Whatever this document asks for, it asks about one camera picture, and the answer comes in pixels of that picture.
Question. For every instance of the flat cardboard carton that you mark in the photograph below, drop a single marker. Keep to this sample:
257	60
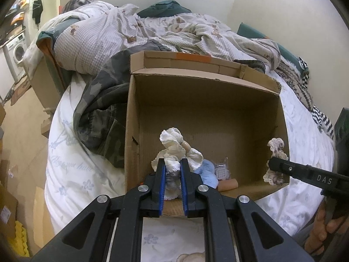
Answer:
6	210

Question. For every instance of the black hanging bag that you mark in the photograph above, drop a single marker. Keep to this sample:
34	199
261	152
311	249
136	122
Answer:
37	9

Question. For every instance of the clear plastic packet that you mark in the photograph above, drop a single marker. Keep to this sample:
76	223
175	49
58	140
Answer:
221	170

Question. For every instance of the white floral duvet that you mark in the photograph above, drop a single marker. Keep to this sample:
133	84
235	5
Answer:
81	185

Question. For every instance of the camouflage jacket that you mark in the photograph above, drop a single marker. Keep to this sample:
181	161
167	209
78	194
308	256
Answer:
103	101

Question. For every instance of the black white striped cloth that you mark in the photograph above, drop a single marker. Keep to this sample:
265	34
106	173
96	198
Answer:
323	121

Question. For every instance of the white frilly doll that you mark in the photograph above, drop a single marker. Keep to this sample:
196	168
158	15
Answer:
174	142

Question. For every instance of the bear print quilt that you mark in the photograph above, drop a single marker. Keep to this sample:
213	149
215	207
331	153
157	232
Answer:
109	38

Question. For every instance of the black white checked cloth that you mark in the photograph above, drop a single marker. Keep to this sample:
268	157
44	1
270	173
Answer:
303	68

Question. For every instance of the yellow foam mat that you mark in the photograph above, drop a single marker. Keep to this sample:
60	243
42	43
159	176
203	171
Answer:
22	237

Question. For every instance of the white washing machine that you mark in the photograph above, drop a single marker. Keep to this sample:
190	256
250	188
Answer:
17	51

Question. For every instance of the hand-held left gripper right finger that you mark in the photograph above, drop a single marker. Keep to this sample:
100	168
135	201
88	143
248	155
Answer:
184	185

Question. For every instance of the brown doormat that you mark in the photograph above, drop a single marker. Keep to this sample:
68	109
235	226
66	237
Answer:
20	90

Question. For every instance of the beige lace scrunchie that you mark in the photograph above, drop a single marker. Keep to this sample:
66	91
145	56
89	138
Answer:
275	147

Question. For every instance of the patterned knitted blanket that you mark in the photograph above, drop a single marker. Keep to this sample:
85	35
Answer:
297	87

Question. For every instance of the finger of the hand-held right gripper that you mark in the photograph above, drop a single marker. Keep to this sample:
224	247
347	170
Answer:
286	167

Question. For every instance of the person's right hand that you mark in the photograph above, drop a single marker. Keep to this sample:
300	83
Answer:
325	232

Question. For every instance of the cardboard box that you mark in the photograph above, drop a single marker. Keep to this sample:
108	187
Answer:
207	114

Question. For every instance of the fluffy blue scrunchie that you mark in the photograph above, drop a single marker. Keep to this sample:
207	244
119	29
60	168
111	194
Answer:
207	172

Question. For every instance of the wooden bedside cabinet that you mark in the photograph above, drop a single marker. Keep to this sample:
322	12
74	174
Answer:
43	87

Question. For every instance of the dark green cushion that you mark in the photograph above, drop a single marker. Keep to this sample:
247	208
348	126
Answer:
163	8

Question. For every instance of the dark patterned pillow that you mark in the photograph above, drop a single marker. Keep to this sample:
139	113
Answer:
76	3

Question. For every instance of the teal pillow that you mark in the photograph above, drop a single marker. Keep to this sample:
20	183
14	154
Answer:
250	31

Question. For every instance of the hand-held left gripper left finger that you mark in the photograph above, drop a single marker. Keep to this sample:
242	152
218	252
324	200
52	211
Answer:
163	185

